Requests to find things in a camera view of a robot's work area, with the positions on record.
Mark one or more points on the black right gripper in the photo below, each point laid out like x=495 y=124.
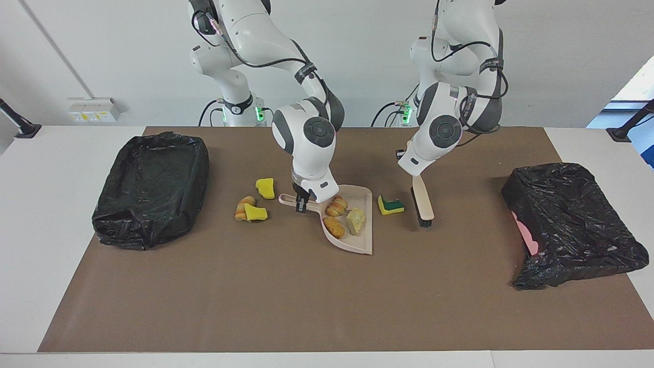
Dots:
x=300 y=193

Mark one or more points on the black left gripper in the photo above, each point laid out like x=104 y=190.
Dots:
x=401 y=153

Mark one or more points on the striped toy croissant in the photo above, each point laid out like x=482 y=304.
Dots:
x=336 y=206
x=240 y=211
x=356 y=221

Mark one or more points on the brown toy bread roll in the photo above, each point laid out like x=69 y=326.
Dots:
x=334 y=227

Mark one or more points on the yellow sponge piece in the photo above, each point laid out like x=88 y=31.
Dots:
x=255 y=213
x=265 y=188

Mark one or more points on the beige hand brush black bristles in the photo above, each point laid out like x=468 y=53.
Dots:
x=423 y=199

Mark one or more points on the yellow and green sponge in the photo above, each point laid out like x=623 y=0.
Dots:
x=391 y=205

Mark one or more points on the pale pink plastic dustpan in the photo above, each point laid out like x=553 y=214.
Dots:
x=363 y=240

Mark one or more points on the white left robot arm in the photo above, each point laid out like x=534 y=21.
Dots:
x=444 y=133

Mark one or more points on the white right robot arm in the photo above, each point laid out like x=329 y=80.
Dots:
x=306 y=148

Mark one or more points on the bin lined with black bag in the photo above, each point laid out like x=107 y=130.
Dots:
x=153 y=194

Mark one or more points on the pink plastic bin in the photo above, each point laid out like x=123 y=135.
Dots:
x=526 y=235

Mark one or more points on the crumpled black trash bag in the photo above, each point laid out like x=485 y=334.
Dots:
x=572 y=220

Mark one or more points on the brown table mat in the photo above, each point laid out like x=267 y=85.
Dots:
x=204 y=296

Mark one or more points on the black clamp stand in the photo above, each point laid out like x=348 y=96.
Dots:
x=23 y=128
x=621 y=134

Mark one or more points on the white wall socket box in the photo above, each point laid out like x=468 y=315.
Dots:
x=92 y=110

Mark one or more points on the white wall conduit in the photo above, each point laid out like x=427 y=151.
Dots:
x=55 y=47

